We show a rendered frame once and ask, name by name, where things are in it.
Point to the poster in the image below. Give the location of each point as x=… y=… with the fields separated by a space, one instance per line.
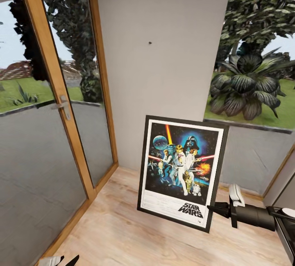
x=180 y=169

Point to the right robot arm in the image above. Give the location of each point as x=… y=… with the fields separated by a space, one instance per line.
x=273 y=218

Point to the door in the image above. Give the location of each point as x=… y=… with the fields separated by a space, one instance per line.
x=57 y=140

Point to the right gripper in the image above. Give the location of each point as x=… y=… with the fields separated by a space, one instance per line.
x=247 y=214

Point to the fixed window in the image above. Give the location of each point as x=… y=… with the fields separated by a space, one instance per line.
x=253 y=91

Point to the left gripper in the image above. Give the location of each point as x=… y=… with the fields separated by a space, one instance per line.
x=72 y=262

